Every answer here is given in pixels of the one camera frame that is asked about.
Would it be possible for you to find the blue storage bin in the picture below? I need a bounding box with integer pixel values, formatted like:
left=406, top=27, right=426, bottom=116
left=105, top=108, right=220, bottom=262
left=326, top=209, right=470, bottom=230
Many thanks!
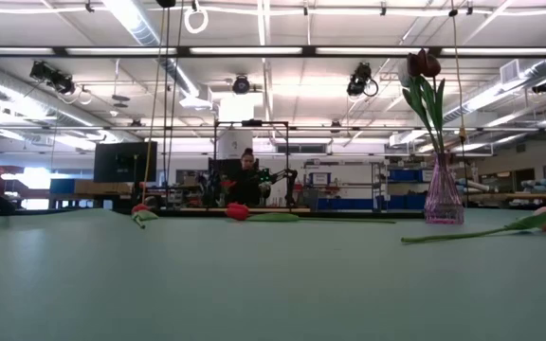
left=388, top=169, right=427, bottom=184

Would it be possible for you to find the cardboard box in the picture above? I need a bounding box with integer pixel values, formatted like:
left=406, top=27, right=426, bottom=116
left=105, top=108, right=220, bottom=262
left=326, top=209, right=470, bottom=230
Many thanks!
left=73, top=178, right=135, bottom=196

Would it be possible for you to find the white cable ring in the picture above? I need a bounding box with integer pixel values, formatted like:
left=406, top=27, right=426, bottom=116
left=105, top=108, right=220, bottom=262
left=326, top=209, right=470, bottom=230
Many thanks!
left=183, top=3, right=209, bottom=35

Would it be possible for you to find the overhead beam with lights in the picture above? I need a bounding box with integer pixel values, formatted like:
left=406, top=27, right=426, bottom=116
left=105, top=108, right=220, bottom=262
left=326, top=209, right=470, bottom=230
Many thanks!
left=0, top=45, right=546, bottom=60

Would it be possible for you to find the black monitor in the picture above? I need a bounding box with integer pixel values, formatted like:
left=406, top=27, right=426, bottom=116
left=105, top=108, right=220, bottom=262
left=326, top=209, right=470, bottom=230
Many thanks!
left=93, top=140, right=159, bottom=185

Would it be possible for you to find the yellow hanging cord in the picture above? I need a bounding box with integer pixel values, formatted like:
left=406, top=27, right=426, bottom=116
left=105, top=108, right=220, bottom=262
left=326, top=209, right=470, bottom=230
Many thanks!
left=447, top=7, right=469, bottom=157
left=140, top=7, right=166, bottom=206

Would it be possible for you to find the white cylindrical column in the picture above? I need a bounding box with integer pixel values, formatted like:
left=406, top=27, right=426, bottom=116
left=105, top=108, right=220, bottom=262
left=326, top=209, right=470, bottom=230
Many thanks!
left=216, top=97, right=256, bottom=161

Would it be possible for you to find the dark red artificial tulip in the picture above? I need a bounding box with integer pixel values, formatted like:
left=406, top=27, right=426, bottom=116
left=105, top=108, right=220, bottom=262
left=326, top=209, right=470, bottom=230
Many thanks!
left=401, top=47, right=447, bottom=157

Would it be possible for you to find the red equipment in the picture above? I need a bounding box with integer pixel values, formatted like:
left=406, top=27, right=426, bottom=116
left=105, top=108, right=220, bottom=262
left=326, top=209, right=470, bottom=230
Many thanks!
left=0, top=164, right=27, bottom=191

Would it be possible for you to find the round black ceiling camera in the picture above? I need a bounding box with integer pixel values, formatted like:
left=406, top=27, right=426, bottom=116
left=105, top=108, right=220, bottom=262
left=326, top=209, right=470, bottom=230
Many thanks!
left=231, top=74, right=252, bottom=96

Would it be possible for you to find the seated person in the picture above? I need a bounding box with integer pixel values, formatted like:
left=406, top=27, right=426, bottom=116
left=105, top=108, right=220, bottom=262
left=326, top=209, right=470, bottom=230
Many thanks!
left=228, top=147, right=274, bottom=208

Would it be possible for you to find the row of blue bins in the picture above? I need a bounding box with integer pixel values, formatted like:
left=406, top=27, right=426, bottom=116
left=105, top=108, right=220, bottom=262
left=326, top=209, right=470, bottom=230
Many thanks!
left=317, top=192, right=427, bottom=212

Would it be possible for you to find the translucent ribbed glass vase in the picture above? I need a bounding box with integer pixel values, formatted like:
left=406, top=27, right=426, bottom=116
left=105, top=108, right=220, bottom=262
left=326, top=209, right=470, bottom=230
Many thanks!
left=423, top=151, right=465, bottom=225

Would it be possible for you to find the black background station frame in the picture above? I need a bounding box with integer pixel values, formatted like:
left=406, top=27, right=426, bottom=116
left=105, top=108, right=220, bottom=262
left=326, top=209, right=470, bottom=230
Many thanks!
left=212, top=119, right=292, bottom=210

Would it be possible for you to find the white artificial tulip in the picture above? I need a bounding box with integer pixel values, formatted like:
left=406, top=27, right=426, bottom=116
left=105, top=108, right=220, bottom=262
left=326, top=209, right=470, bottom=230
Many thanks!
left=396, top=59, right=412, bottom=89

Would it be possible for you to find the green table mat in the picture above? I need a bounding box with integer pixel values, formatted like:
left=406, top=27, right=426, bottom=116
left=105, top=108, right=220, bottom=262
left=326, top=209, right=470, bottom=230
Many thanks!
left=0, top=207, right=546, bottom=341

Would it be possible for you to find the wooden workbench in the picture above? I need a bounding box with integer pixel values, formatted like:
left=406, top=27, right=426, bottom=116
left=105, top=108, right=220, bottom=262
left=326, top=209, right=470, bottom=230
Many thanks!
left=464, top=191, right=546, bottom=203

